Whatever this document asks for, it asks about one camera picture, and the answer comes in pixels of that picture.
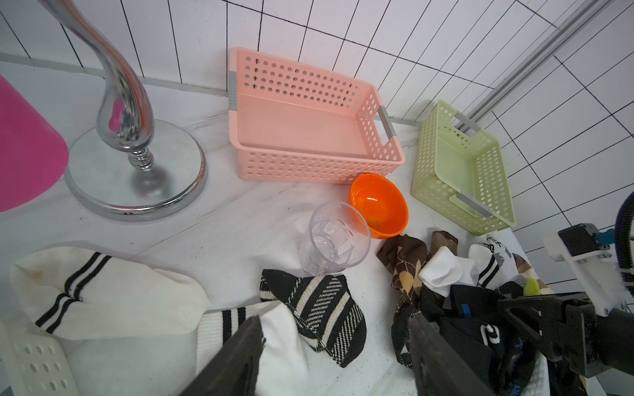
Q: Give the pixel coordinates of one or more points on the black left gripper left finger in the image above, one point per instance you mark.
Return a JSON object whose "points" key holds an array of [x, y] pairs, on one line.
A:
{"points": [[234, 369]]}

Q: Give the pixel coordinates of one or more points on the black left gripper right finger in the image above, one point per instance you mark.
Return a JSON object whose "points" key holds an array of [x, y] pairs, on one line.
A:
{"points": [[438, 369]]}

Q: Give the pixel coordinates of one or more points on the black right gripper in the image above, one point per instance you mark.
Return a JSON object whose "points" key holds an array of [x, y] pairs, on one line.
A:
{"points": [[565, 327]]}

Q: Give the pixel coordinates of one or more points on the white sock black striped cuff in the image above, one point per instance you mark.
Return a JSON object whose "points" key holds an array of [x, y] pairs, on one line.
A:
{"points": [[283, 368]]}

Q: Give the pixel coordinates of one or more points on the white sock with black leaves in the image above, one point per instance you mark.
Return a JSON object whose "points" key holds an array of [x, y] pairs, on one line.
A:
{"points": [[494, 262]]}

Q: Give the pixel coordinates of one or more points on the green perforated plastic basket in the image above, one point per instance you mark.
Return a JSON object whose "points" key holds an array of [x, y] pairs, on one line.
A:
{"points": [[460, 173]]}

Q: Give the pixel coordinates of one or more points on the white perforated plastic basket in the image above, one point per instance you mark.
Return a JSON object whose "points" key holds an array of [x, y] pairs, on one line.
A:
{"points": [[36, 365]]}

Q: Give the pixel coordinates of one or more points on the pink perforated plastic basket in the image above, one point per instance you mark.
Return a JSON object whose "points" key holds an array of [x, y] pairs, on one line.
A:
{"points": [[297, 123]]}

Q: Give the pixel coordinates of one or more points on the black sock blue squares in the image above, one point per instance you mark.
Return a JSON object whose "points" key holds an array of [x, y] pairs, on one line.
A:
{"points": [[470, 323]]}

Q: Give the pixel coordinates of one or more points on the brown tan striped sock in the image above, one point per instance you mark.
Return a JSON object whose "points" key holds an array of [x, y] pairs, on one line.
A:
{"points": [[534, 286]]}

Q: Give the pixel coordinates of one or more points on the plain white ankle sock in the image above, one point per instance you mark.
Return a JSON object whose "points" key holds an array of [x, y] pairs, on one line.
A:
{"points": [[445, 269]]}

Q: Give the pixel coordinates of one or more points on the brown argyle sock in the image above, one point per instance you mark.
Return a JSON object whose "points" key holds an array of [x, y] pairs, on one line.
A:
{"points": [[404, 257]]}

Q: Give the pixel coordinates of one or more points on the orange plastic bowl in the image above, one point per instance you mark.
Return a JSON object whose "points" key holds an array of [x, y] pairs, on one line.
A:
{"points": [[381, 204]]}

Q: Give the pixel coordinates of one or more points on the clear plastic cup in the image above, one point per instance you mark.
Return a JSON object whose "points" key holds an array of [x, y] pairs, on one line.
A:
{"points": [[338, 238]]}

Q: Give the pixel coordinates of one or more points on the cream sock with black stripes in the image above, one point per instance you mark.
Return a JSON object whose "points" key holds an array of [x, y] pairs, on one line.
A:
{"points": [[79, 294]]}

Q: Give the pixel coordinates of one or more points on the chrome glass holder stand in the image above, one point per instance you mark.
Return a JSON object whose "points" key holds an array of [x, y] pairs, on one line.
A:
{"points": [[130, 166]]}

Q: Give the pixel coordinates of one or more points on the pink plastic wine glass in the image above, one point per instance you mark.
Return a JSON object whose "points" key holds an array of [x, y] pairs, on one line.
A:
{"points": [[34, 156]]}

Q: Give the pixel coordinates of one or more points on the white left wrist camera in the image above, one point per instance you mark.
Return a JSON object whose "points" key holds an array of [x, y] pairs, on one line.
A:
{"points": [[592, 257]]}

